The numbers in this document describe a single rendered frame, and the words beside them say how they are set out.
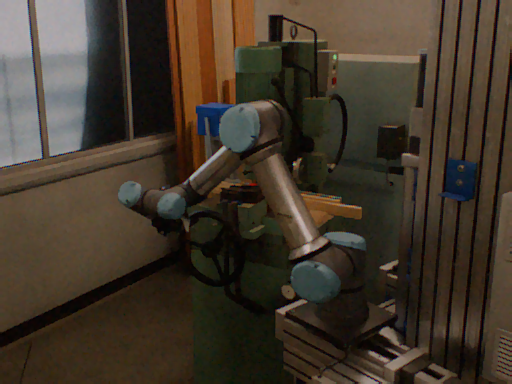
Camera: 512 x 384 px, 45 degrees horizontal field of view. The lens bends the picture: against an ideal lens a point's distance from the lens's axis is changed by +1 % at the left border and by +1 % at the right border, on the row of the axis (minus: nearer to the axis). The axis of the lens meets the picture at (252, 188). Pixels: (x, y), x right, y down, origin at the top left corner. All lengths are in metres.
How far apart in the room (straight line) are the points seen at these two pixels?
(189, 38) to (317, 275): 2.54
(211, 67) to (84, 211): 1.25
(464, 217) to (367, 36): 3.15
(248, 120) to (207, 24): 2.56
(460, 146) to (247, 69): 0.98
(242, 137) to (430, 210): 0.52
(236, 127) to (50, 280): 2.14
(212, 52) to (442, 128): 2.65
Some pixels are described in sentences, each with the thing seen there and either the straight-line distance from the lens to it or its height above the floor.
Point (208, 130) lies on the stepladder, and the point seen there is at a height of 1.04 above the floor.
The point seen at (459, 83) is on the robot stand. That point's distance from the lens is 1.57.
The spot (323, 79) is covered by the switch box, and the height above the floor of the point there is 1.37.
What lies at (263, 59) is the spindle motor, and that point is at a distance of 2.29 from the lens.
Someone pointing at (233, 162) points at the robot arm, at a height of 1.22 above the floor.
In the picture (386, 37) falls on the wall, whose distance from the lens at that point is 4.58.
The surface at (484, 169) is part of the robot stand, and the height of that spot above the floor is 1.27.
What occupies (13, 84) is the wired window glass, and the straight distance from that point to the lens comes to 3.26.
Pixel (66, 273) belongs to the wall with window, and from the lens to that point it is 3.55.
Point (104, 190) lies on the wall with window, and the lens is 3.61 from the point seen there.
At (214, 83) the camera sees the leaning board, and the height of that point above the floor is 1.19.
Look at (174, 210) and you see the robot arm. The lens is 1.77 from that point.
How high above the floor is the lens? 1.62
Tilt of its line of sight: 16 degrees down
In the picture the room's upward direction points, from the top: straight up
